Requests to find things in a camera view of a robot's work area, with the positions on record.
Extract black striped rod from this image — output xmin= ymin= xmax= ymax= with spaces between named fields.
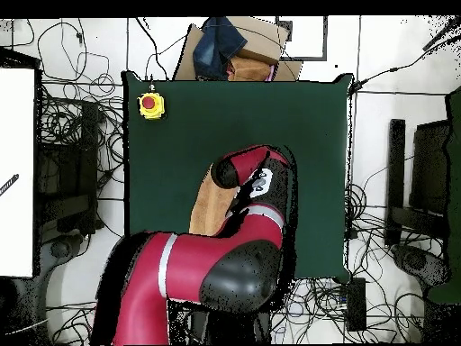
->
xmin=0 ymin=173 xmax=20 ymax=197

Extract black stand frame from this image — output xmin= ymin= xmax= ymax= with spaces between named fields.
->
xmin=410 ymin=120 xmax=451 ymax=217

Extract black power box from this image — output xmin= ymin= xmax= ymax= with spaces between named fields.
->
xmin=346 ymin=277 xmax=367 ymax=332

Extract black square frame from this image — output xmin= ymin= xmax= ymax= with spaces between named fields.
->
xmin=275 ymin=15 xmax=329 ymax=61

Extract white board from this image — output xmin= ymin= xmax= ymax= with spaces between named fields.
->
xmin=0 ymin=68 xmax=36 ymax=278

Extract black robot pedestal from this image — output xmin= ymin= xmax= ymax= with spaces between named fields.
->
xmin=179 ymin=305 xmax=273 ymax=345

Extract black floor bar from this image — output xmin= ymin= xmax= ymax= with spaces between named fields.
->
xmin=384 ymin=118 xmax=406 ymax=248

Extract black emergency stop cable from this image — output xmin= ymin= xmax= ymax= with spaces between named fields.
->
xmin=134 ymin=16 xmax=170 ymax=82

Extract black equipment rack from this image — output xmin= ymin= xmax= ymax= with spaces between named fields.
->
xmin=35 ymin=100 xmax=100 ymax=246

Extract dark grey stand base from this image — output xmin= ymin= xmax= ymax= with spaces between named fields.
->
xmin=10 ymin=233 xmax=87 ymax=343
xmin=392 ymin=244 xmax=451 ymax=289

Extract tan terry towel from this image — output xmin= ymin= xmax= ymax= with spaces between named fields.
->
xmin=187 ymin=163 xmax=241 ymax=237

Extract brown cardboard box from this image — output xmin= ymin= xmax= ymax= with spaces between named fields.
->
xmin=172 ymin=15 xmax=303 ymax=82

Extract dark green table cloth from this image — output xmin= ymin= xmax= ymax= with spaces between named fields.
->
xmin=121 ymin=70 xmax=354 ymax=284

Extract blue denim jeans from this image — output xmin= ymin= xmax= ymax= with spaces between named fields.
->
xmin=192 ymin=16 xmax=249 ymax=81

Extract black cable bundle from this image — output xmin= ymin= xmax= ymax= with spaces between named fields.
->
xmin=345 ymin=183 xmax=444 ymax=260
xmin=37 ymin=73 xmax=125 ymax=181

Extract cable tangle beside pedestal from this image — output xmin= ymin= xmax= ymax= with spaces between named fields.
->
xmin=271 ymin=278 xmax=348 ymax=343

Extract orange-brown folded cloth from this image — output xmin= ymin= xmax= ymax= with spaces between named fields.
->
xmin=227 ymin=55 xmax=273 ymax=82

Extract yellow emergency stop button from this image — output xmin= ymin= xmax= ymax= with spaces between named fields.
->
xmin=137 ymin=84 xmax=167 ymax=121

